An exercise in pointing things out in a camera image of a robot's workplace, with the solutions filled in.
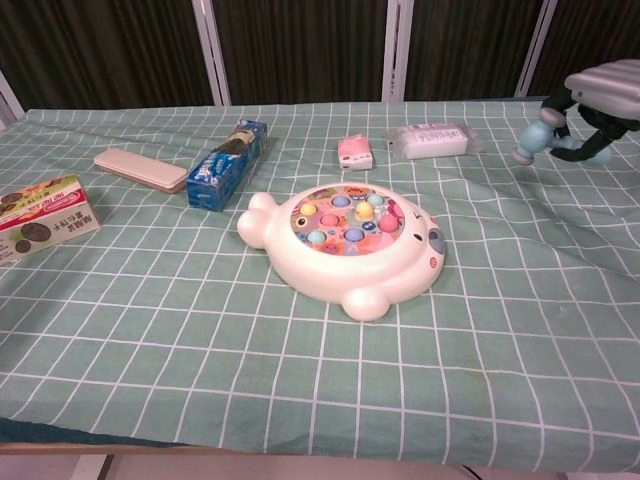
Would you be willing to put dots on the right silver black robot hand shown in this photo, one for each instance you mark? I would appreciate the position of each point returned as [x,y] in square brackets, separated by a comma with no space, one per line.
[610,82]

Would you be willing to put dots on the light blue toy hammer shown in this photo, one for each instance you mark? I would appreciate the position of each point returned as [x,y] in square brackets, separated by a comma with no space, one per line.
[535,135]

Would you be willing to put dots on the white whack-a-mole toy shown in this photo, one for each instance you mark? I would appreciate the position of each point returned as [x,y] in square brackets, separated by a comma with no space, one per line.
[320,270]

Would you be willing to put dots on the dark ribbed partition panel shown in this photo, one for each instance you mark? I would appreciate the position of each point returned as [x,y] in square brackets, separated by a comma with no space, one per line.
[100,50]
[300,50]
[600,35]
[470,50]

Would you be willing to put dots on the white wrapped tissue pack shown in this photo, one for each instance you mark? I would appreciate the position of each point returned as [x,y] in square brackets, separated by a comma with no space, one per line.
[435,140]

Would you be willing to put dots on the small pink tissue pack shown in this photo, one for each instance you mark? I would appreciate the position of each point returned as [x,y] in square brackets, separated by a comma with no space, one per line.
[355,150]

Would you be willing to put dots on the blue Oreo cookie box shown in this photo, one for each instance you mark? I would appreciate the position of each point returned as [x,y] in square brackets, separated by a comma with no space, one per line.
[215,175]

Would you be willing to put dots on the cream pencil case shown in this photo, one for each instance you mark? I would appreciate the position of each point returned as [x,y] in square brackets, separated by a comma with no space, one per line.
[140,167]

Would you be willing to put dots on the green checked tablecloth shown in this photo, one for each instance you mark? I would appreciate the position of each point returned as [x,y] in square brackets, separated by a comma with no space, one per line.
[150,350]

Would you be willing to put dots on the red green cookie box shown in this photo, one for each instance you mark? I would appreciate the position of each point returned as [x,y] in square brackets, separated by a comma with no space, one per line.
[50,220]

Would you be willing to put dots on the white partition frame post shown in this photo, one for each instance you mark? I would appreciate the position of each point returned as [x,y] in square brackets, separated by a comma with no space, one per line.
[536,50]
[212,55]
[9,95]
[400,50]

